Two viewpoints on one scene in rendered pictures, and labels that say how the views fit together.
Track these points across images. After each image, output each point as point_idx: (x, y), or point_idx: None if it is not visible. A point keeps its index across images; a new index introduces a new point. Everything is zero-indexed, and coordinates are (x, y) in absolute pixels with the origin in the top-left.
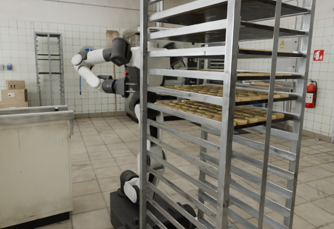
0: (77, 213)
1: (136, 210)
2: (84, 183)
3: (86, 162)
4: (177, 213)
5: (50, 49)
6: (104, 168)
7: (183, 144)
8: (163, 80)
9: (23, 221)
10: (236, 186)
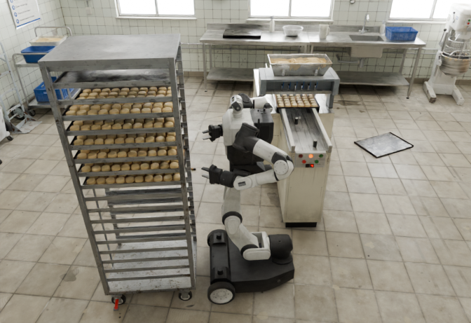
0: (291, 232)
1: None
2: (357, 246)
3: (431, 258)
4: (214, 268)
5: None
6: (403, 274)
7: None
8: (227, 153)
9: (279, 197)
10: (142, 241)
